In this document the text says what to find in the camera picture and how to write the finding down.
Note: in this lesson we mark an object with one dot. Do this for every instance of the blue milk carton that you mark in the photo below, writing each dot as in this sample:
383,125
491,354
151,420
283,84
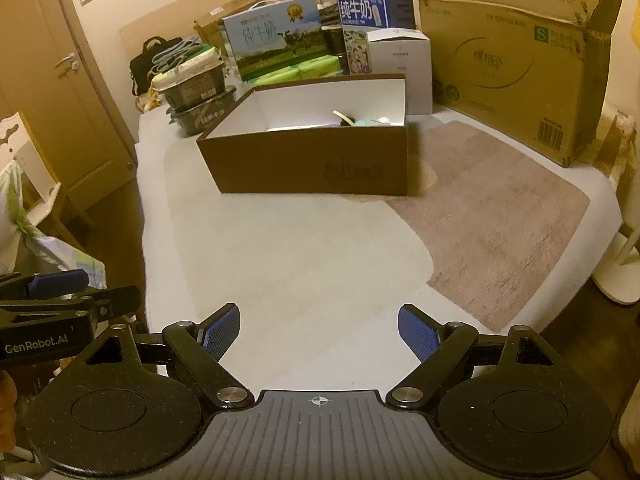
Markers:
360,15

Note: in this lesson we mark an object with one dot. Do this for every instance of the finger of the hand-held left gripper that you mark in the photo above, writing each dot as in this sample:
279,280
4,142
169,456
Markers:
120,300
55,282

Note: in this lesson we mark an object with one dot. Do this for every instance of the small dark box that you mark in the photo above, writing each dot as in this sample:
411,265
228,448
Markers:
331,40

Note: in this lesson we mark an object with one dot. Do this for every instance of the wooden wardrobe door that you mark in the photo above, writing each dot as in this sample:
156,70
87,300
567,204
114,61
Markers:
50,100

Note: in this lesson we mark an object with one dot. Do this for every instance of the dark food box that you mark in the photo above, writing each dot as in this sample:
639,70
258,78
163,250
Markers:
200,115
192,87

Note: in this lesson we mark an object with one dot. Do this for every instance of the patterned cloth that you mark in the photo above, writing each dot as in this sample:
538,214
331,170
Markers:
50,255

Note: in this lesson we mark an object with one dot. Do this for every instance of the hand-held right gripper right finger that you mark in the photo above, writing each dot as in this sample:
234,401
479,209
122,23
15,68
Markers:
417,332

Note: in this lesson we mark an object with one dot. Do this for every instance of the white mattress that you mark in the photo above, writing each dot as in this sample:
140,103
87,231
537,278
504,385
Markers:
155,220

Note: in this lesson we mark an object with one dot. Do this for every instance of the large cardboard carton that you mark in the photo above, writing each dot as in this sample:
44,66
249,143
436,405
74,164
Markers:
500,60

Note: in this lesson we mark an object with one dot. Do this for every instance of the cream wrapped packets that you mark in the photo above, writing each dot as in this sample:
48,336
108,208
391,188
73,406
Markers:
200,57

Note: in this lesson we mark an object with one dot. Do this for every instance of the brown mat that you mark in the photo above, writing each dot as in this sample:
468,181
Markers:
500,235

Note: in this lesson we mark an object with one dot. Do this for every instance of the green tissue multipack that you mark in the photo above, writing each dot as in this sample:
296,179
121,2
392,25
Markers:
310,67

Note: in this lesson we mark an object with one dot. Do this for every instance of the grey striped cloth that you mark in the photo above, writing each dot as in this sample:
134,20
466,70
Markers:
172,55

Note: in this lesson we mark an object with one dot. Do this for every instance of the green pasture milk carton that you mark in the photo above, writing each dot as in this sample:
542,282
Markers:
270,40

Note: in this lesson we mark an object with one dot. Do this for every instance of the brown cardboard box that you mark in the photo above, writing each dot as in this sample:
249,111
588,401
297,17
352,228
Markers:
300,160

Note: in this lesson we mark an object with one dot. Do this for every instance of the black bag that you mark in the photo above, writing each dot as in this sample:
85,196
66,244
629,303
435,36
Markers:
142,67

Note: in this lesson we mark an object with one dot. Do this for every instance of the small cardboard box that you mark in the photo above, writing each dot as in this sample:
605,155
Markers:
215,20

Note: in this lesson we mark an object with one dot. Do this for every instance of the green mini fan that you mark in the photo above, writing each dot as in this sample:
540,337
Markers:
365,122

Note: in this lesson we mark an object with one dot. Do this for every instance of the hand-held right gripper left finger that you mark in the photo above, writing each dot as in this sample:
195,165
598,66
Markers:
222,332

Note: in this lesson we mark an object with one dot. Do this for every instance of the white carton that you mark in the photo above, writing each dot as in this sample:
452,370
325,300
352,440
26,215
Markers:
400,60

